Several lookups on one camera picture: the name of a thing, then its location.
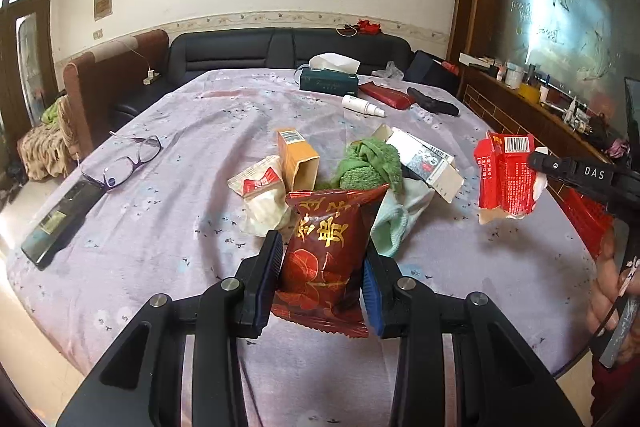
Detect white packet with red label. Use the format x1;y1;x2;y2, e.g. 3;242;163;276
227;155;296;238

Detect beige blanket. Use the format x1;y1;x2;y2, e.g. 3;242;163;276
17;97;76;180

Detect red carton box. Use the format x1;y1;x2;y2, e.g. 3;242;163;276
472;132;548;225

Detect black glasses case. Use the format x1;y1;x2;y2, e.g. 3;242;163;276
21;181;104;270

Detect stack of books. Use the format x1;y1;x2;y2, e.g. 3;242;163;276
459;53;501;68

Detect black leather sofa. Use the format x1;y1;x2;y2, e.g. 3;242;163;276
112;29;416;118

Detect dark green tissue box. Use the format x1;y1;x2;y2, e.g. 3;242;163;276
298;53;362;95

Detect light green cloth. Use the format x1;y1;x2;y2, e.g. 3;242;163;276
41;103;66;125

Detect orange carton box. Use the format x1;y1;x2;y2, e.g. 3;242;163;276
276;128;321;194

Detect purple framed glasses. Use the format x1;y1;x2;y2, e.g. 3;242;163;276
80;134;163;192

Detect floral lilac tablecloth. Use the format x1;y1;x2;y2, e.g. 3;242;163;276
5;68;598;383

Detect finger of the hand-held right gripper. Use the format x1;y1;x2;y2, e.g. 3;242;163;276
529;149;621;204

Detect person's right hand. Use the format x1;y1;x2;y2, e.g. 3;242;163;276
588;227;618;349

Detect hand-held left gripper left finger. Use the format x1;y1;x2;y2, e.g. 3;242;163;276
56;229;286;427

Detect teal tissue packet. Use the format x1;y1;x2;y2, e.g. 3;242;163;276
370;179;436;259

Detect black elongated object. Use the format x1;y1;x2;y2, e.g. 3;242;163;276
406;87;461;116

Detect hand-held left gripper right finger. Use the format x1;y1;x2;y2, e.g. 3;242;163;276
363;247;583;427

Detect white grey carton box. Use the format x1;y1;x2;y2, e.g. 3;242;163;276
375;124;466;204

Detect brown armchair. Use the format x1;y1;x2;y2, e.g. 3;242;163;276
62;29;170;158

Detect red pouch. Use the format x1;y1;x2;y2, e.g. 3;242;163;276
358;82;414;110

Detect white spray bottle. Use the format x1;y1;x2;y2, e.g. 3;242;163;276
342;95;387;118

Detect red snack packet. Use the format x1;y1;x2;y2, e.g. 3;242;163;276
271;184;390;339

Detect wooden glass door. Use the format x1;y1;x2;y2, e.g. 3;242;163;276
0;0;58;158

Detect black monitor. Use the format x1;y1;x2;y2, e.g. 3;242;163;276
623;77;640;158

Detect wooden glass partition cabinet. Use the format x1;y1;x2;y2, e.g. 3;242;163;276
447;0;640;208

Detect black bag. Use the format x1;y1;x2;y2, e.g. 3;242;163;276
404;50;460;98

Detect green towel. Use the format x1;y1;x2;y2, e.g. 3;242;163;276
334;137;404;196

